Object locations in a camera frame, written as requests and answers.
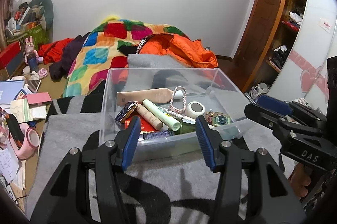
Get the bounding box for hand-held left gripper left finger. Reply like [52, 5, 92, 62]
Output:
[30, 115, 142, 224]

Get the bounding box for dark purple clothing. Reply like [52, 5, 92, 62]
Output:
[49, 33, 91, 81]

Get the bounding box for grey neck pillow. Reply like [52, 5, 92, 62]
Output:
[28, 0, 54, 32]

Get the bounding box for pink braided hairband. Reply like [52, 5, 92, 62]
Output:
[169, 86, 187, 113]

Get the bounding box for small blue and gold box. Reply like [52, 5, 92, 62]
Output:
[114, 101, 138, 125]

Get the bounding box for green cardboard box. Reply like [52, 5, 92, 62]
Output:
[26, 22, 50, 49]

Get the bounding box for blue and white book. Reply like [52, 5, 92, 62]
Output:
[0, 79, 25, 106]

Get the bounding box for white bag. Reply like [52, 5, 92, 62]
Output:
[249, 82, 271, 100]

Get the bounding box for beige paper booklet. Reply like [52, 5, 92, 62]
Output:
[11, 99, 33, 124]

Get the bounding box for clear plastic storage bin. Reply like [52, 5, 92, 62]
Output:
[99, 67, 253, 162]

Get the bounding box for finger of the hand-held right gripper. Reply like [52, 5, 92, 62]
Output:
[243, 103, 296, 139]
[257, 95, 327, 130]

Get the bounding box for green card packet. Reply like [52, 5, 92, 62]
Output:
[211, 112, 233, 126]

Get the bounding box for red clothing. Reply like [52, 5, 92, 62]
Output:
[38, 38, 75, 65]

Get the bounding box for white bandage roll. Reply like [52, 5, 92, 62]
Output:
[186, 101, 206, 119]

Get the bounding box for handwritten white papers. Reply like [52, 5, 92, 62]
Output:
[0, 142, 25, 188]

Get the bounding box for pink round container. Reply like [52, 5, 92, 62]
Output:
[9, 125, 41, 160]

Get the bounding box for red gift box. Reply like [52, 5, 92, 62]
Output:
[124, 116, 156, 133]

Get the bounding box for dark blue bottle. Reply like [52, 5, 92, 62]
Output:
[28, 55, 39, 73]

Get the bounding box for dark green spray bottle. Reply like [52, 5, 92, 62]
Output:
[168, 119, 201, 135]

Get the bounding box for purple tube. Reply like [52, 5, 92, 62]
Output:
[142, 130, 175, 140]

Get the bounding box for orange puffer jacket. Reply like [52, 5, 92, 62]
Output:
[117, 33, 219, 85]

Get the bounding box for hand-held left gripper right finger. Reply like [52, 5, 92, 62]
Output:
[195, 115, 307, 224]

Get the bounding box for beige cylinder stick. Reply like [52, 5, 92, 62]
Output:
[135, 103, 164, 131]

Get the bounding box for colourful patchwork quilt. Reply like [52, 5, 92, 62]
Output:
[62, 17, 201, 98]

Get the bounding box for pink notebook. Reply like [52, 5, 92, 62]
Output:
[26, 92, 52, 108]

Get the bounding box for pale green tube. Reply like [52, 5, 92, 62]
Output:
[142, 99, 181, 131]

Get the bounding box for person's right hand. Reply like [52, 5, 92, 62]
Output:
[288, 163, 313, 199]

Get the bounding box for long red box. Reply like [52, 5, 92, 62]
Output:
[0, 41, 22, 69]

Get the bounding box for white sliding wardrobe door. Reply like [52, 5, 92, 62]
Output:
[266, 0, 337, 108]

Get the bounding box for beige tube with white cap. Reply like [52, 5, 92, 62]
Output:
[116, 87, 185, 108]

